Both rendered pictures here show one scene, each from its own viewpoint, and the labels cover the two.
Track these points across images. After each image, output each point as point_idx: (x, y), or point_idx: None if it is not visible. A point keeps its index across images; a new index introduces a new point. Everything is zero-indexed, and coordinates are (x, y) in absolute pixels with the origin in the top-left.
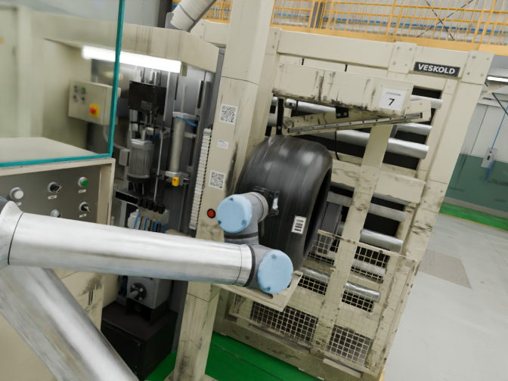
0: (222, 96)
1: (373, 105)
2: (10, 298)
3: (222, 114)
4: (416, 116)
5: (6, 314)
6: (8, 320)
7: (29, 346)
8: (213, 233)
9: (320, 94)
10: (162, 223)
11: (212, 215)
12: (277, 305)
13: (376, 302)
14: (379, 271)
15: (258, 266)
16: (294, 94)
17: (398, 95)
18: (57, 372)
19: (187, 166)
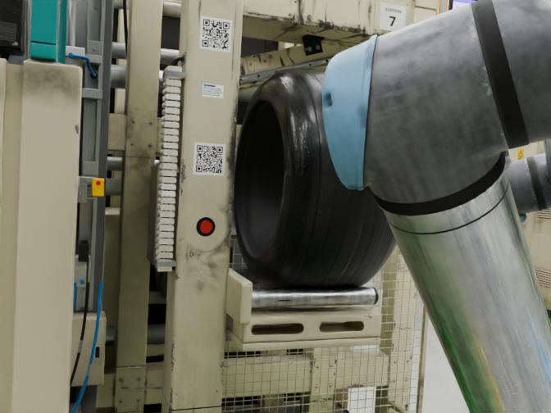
0: (201, 2)
1: (372, 26)
2: (523, 241)
3: (205, 35)
4: None
5: (516, 281)
6: (512, 297)
7: (518, 353)
8: (215, 264)
9: (302, 12)
10: (89, 282)
11: (211, 228)
12: (371, 336)
13: (401, 316)
14: (397, 270)
15: None
16: (262, 14)
17: (398, 12)
18: (550, 387)
19: (84, 163)
